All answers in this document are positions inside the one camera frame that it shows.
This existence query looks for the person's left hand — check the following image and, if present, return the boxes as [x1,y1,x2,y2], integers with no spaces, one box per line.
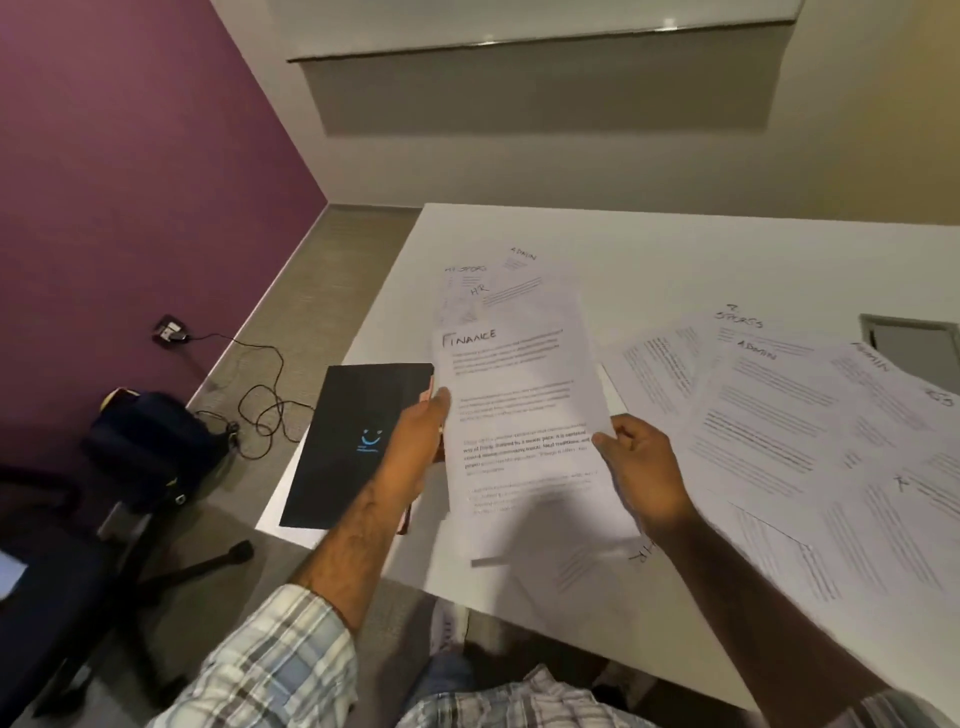
[371,386,454,520]

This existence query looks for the person's right hand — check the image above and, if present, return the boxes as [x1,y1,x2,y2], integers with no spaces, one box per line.
[592,413,699,538]

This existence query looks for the black expanding folder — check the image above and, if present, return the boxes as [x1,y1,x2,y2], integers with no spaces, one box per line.
[278,363,436,535]

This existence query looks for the white text paper sheet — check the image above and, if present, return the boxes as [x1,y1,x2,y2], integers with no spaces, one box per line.
[431,288,639,564]

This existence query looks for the pile of white printed papers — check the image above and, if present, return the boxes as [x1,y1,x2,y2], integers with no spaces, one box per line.
[434,243,960,676]

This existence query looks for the person's right forearm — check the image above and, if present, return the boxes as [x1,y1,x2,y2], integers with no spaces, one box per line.
[641,506,894,721]

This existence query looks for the person's left forearm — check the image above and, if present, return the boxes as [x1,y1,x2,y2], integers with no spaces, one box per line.
[288,483,414,639]

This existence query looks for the blue jeans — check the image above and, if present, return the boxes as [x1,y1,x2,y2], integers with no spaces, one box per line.
[408,648,489,710]

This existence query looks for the plaid shirt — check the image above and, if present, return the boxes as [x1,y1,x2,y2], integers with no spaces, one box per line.
[146,584,960,728]

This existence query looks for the black office chair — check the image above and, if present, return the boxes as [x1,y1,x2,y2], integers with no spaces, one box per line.
[0,464,256,721]

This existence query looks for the black floor cable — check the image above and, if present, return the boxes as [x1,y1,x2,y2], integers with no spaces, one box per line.
[187,333,316,459]

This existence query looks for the grey table cable hatch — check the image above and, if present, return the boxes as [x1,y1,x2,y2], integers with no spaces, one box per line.
[858,313,960,376]

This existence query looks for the white wall board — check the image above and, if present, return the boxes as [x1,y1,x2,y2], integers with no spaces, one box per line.
[209,0,808,63]

